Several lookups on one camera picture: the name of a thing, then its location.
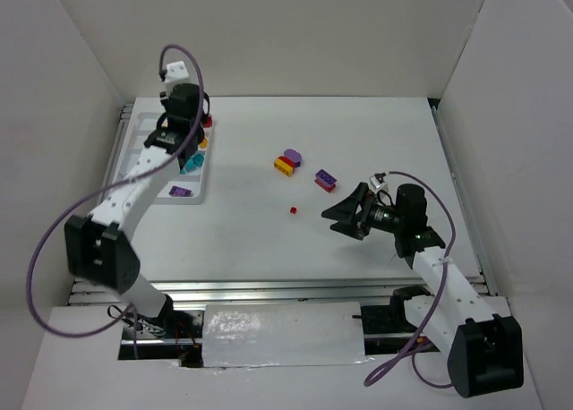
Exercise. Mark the white taped cover plate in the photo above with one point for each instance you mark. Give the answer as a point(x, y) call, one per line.
point(287, 334)

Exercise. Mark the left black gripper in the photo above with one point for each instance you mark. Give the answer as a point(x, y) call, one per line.
point(190, 155)

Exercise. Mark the teal flower lego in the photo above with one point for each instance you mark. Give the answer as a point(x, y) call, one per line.
point(198, 160)

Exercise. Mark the yellow long lego brick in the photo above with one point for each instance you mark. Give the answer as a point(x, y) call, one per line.
point(283, 168)

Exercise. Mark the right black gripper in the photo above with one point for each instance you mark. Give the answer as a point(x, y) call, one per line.
point(364, 212)

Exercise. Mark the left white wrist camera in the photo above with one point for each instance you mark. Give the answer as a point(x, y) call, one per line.
point(174, 74)

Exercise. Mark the red rounded lego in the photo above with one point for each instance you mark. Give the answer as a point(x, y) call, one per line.
point(287, 161)

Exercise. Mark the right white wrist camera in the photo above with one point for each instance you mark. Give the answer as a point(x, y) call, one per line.
point(377, 183)

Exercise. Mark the aluminium front rail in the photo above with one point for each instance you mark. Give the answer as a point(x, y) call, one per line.
point(366, 290)

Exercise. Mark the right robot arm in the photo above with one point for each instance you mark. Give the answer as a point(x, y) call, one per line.
point(483, 349)

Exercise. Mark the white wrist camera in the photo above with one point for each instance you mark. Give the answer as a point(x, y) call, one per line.
point(174, 74)
point(377, 183)

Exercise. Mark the purple studded lego piece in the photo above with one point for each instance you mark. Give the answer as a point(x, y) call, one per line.
point(177, 191)

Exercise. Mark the purple rounded lego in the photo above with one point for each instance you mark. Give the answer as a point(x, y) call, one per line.
point(294, 156)

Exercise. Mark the purple lego brick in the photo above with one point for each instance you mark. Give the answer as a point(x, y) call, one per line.
point(325, 177)

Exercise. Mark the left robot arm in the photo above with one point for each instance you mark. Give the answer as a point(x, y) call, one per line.
point(98, 246)

